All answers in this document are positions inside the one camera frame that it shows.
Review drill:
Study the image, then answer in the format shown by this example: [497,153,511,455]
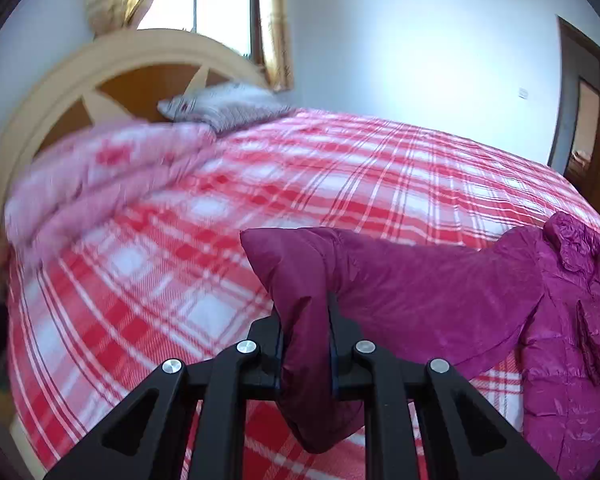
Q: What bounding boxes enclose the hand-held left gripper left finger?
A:
[44,314,287,480]

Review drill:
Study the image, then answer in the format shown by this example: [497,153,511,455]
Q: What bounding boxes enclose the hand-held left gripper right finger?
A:
[328,292,561,480]

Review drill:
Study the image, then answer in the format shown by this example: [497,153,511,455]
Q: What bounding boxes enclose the magenta puffer jacket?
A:
[240,211,600,480]

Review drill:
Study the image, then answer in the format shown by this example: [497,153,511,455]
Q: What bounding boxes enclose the red plaid bed blanket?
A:
[5,108,600,480]

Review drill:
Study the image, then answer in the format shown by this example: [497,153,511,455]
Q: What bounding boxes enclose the grey patterned pillow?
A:
[158,83,297,134]

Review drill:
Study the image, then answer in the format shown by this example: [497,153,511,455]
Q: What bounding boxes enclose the pink floral quilt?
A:
[4,121,217,261]

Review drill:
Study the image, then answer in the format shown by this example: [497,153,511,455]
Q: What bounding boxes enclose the cream wooden headboard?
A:
[0,28,271,241]

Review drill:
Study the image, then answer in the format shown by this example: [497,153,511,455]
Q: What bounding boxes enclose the brown wooden door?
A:
[548,15,600,196]

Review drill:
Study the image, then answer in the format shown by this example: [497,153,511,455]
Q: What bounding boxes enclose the window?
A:
[136,0,261,63]

